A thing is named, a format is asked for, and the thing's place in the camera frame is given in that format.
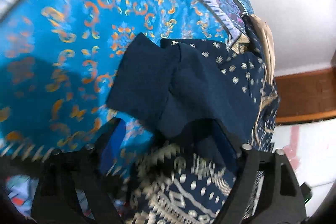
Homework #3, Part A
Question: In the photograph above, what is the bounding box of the navy patterned hooded garment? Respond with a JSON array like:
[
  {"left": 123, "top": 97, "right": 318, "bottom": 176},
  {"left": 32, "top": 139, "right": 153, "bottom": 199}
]
[{"left": 106, "top": 15, "right": 280, "bottom": 223}]

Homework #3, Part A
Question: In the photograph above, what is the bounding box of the blue patchwork bedspread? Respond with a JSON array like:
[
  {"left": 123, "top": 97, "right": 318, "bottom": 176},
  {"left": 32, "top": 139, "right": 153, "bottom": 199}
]
[{"left": 1, "top": 0, "right": 252, "bottom": 160}]

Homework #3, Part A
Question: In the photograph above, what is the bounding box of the brown wooden door frame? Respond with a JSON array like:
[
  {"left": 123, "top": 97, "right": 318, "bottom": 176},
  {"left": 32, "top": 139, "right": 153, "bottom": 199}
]
[{"left": 275, "top": 68, "right": 335, "bottom": 124}]

